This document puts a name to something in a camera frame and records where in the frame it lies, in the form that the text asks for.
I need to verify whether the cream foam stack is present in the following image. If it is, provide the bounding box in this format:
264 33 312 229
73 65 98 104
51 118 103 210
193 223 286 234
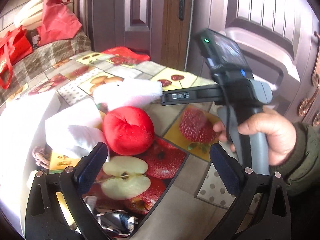
14 0 44 30

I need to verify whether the person's right hand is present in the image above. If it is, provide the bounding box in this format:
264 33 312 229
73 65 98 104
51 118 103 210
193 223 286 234
213 105 297 167

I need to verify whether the plaid blanket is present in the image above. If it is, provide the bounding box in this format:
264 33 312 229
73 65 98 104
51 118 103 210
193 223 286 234
1 31 92 103

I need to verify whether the red plush apple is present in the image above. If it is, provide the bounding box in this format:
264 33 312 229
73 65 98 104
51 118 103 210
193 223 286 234
103 106 155 156

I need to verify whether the pink plush pig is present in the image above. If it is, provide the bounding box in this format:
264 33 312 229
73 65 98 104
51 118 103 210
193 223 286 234
93 79 163 111

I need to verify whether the brown wooden door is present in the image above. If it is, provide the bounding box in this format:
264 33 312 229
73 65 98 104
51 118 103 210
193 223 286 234
161 0 194 71

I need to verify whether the yellow tissue pack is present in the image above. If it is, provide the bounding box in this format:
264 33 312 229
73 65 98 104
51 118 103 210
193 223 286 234
49 151 80 174

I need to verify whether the silver foil wrapper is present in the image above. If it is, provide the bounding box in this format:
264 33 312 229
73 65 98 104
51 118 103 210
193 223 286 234
84 196 138 236

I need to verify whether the dark red plastic bag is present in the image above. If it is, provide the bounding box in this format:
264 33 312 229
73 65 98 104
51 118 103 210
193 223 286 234
37 0 82 46

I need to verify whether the fruit pattern tablecloth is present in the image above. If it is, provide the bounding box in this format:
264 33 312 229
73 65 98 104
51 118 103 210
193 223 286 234
0 50 262 240

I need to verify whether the white cardboard tray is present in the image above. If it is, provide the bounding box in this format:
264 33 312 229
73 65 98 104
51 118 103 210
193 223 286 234
1 90 61 235

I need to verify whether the red bag under table edge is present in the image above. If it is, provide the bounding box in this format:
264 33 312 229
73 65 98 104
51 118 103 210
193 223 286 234
102 47 150 61

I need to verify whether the white foam block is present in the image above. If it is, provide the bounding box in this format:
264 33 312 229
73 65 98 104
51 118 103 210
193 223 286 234
45 99 102 155

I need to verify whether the person's right forearm sleeve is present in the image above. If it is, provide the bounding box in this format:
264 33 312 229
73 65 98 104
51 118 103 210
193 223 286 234
270 123 319 196

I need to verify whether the red tote bag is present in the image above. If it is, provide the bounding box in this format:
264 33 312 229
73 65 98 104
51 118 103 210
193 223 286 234
1 26 33 89

